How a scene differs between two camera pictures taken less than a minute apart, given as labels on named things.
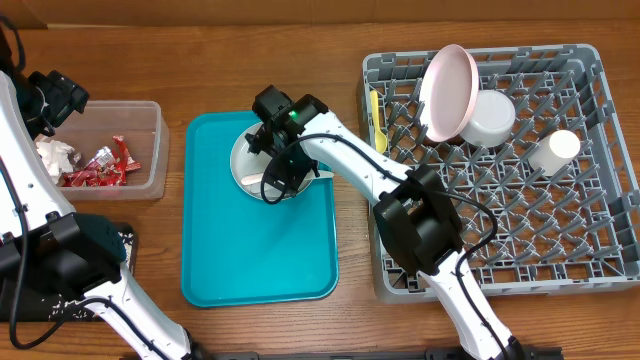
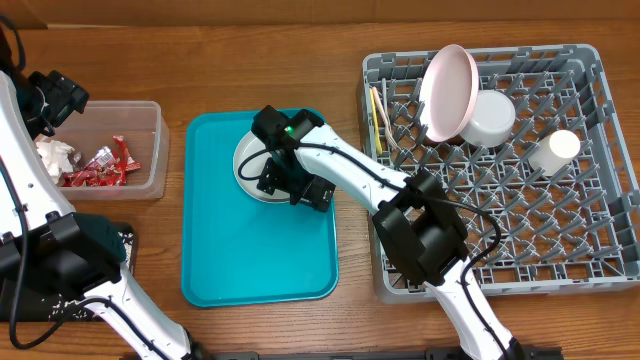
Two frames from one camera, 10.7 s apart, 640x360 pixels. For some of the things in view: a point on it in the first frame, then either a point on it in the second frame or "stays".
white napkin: (55, 155) stays
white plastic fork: (252, 178) -> (385, 121)
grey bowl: (491, 121) stays
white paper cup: (555, 151) stays
